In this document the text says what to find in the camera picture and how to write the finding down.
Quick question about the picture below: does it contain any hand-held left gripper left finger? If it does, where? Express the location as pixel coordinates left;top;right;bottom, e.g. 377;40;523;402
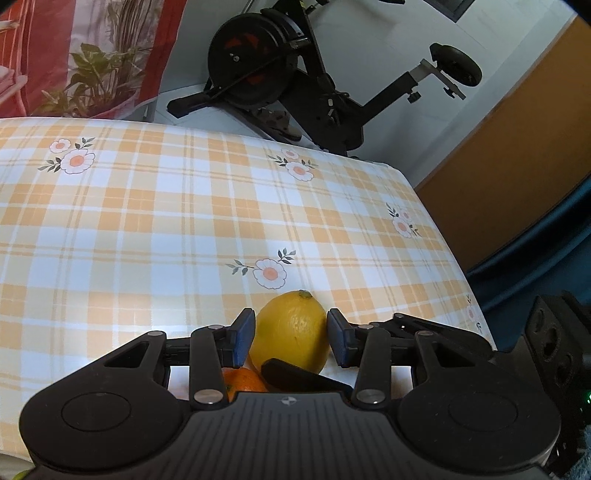
105;308;256;411

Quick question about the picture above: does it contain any black exercise bike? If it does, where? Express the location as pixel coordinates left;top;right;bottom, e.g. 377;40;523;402
166;0;483;156

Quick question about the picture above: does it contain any orange tangerine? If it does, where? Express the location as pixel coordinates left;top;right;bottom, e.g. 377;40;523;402
222;367;269;402

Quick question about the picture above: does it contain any yellow lemon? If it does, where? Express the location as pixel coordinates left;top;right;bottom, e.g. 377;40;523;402
249;290;331;376

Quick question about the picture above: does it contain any printed pink wall tapestry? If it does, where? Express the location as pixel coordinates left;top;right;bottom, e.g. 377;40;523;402
0;0;188;121

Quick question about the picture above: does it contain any checked floral tablecloth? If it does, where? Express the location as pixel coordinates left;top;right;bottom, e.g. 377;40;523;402
0;117;497;462

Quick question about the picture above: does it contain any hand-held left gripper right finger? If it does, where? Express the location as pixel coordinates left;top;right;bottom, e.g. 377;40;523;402
326;309;489;409

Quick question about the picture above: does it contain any wooden door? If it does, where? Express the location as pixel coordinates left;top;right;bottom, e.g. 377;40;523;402
416;18;591;273

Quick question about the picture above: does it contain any dark window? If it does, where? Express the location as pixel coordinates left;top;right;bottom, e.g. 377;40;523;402
434;0;476;21

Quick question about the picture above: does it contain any brown sandal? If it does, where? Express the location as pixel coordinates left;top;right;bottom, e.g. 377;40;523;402
260;108;304;142

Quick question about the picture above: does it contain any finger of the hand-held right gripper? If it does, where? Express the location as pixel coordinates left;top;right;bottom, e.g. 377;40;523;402
376;313;496;355
261;357;355;394

